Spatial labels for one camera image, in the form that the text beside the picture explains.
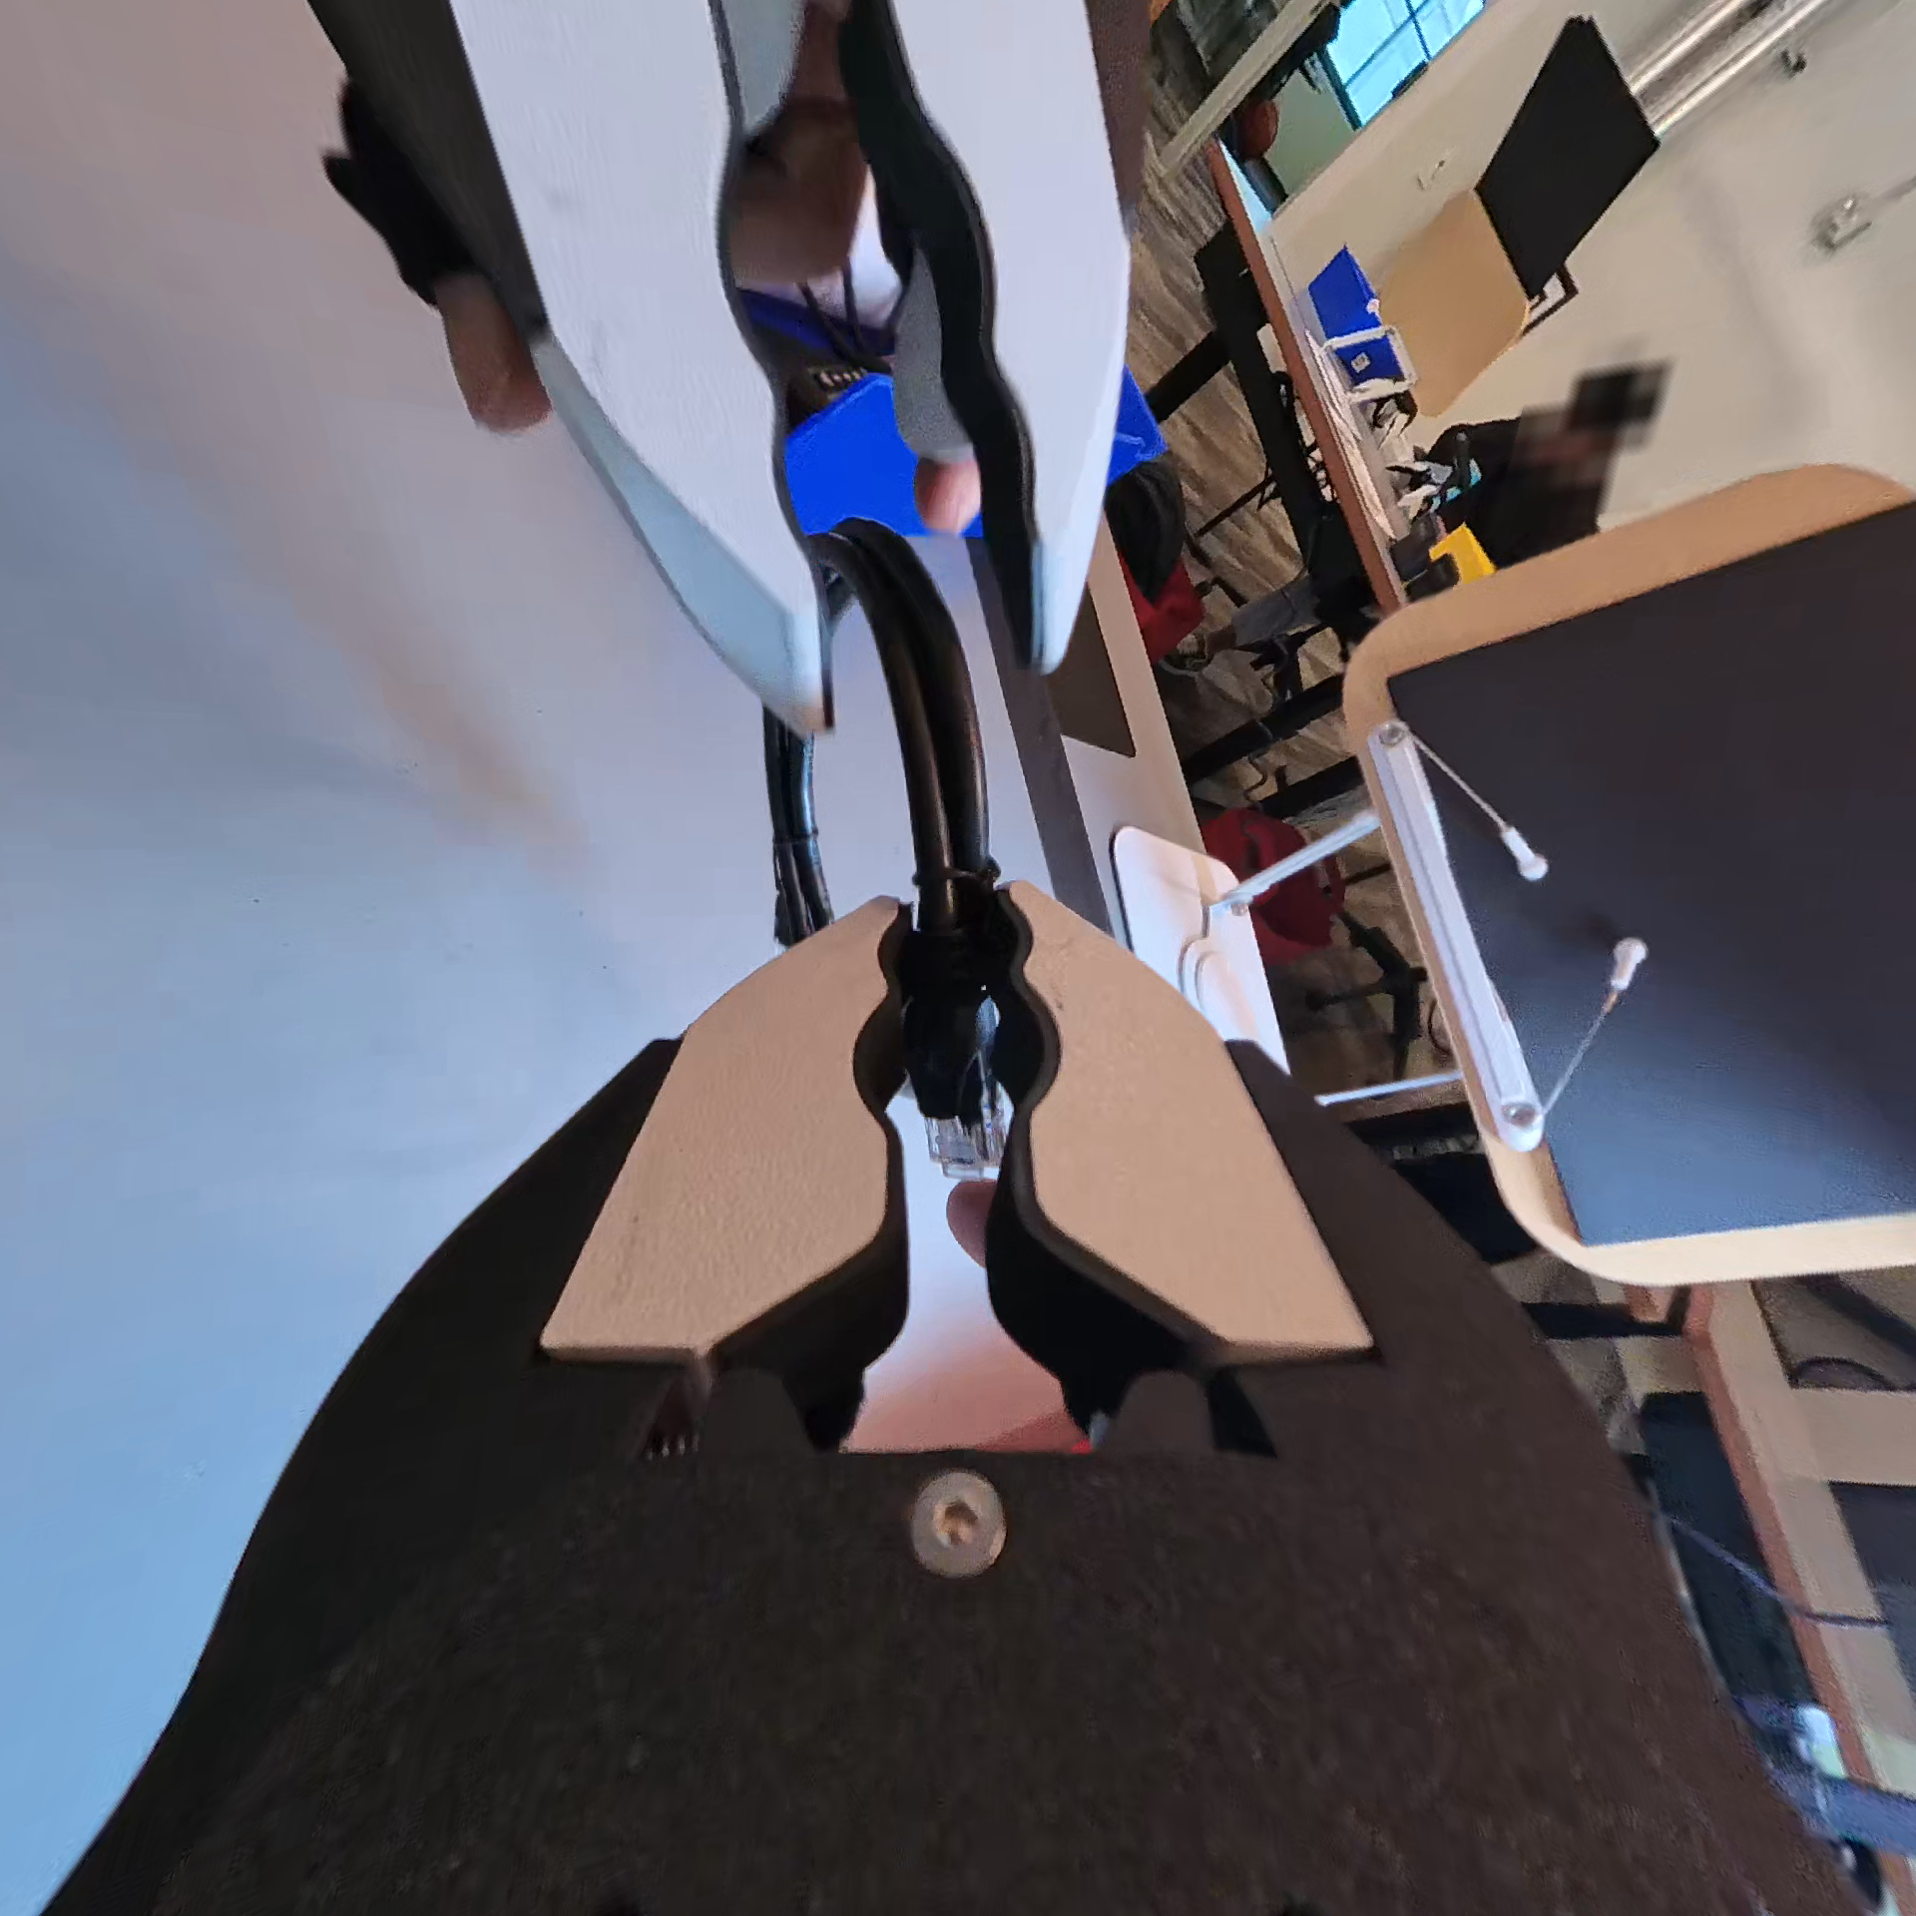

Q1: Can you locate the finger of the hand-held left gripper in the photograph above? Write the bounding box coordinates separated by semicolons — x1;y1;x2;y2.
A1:
838;0;1133;671
448;0;838;734

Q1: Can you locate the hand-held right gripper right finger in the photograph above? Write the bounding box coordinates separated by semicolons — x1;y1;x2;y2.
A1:
980;880;1372;1431

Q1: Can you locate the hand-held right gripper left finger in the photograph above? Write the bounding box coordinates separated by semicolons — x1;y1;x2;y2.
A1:
539;898;914;1393

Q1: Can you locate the blue plastic bin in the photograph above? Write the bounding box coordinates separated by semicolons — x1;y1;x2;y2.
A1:
741;292;1171;544
1304;247;1417;400

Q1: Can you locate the black cable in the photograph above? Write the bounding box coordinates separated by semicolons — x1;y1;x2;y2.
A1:
759;515;1008;1178

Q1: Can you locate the person's left hand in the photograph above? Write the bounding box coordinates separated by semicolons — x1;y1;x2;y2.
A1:
448;59;989;540

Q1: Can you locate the wooden desk with black legs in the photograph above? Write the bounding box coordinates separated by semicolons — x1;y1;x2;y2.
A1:
1205;142;1417;617

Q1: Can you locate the red plastic basket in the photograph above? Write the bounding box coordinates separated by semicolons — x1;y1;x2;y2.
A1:
1198;807;1351;968

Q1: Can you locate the black board with wooden back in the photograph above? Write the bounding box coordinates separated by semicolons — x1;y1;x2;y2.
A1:
1377;17;1663;422

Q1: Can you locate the black board on white stand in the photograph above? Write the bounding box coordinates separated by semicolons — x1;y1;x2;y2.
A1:
1110;463;1916;1289

